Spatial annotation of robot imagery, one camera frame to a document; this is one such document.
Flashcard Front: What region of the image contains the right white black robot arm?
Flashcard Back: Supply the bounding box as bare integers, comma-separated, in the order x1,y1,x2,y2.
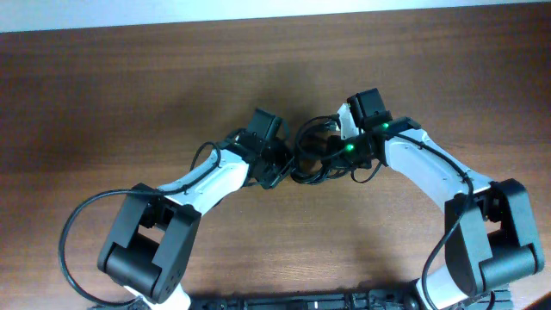
329,89,545,309

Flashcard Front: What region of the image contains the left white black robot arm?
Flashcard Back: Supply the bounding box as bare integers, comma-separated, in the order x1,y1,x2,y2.
97,109,291,309

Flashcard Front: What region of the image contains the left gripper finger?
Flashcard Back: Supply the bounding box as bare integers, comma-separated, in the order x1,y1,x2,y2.
262,167,293,189
275,139,294,168

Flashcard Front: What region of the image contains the black USB cable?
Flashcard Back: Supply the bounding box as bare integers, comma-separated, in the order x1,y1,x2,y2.
290,120,350,186

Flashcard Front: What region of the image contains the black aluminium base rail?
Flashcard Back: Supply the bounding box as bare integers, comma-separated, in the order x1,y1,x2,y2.
90,288,513,310

